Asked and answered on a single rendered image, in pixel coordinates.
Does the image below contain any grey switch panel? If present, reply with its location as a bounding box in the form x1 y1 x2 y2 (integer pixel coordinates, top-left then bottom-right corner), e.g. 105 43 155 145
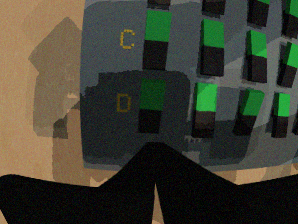
80 0 298 172

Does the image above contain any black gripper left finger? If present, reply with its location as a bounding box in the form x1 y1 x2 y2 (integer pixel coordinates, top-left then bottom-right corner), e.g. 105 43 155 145
0 141 157 224

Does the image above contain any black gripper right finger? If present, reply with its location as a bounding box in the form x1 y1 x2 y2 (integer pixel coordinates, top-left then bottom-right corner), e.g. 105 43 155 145
154 141 298 224

